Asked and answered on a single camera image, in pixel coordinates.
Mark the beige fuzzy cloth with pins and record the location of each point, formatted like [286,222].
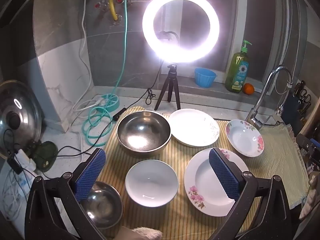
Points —
[147,233]

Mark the person's right hand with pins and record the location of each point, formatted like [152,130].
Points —
[310,195]

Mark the dark knife block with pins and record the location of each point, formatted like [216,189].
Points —
[293,107]

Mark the steel pot lid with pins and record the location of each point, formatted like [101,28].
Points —
[22,110]

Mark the small pink floral deep plate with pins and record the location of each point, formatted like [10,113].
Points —
[243,137]

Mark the green dish soap bottle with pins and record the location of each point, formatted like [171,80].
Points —
[237,72]

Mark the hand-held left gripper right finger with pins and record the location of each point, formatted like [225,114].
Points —
[225,175]

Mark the teal round power strip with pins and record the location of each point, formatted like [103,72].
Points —
[110,102]

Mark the blue fluted cup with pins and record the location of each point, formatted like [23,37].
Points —
[205,77]

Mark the white charger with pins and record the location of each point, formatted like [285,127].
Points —
[25,158]

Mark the large steel bowl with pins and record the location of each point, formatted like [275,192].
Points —
[140,135]

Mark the large pink floral deep plate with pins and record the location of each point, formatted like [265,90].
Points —
[200,180]

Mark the chrome faucet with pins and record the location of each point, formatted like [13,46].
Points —
[265,87]

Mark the dark green holder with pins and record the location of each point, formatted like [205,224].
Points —
[46,155]

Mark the orange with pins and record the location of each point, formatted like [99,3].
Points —
[248,89]

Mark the plain white bowl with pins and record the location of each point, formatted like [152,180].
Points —
[151,183]

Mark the small steel bowl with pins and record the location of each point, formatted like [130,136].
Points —
[105,205]

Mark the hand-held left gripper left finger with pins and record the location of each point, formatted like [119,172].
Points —
[90,175]

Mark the black scissors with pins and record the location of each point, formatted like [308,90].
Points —
[305,96]

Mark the yellow striped cloth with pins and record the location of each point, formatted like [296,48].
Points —
[277,155]

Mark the white plate grey leaf print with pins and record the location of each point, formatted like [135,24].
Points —
[193,127]

